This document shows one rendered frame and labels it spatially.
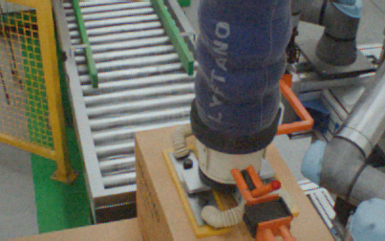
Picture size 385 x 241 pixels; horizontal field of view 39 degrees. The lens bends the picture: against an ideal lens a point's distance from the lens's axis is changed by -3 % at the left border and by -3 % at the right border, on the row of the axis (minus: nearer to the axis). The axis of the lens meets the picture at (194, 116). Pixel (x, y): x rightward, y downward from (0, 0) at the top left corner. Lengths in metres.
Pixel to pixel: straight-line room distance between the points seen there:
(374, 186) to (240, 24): 0.44
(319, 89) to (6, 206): 1.66
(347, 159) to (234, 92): 0.36
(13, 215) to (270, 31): 1.94
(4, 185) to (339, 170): 2.26
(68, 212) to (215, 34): 1.77
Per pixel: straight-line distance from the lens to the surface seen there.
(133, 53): 2.91
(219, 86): 1.27
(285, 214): 1.33
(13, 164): 3.13
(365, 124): 1.05
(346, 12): 1.92
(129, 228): 2.00
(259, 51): 1.21
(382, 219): 0.90
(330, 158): 1.01
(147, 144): 1.70
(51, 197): 2.91
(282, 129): 1.58
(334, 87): 2.05
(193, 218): 1.47
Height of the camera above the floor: 2.05
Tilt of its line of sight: 38 degrees down
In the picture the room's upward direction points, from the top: 3 degrees clockwise
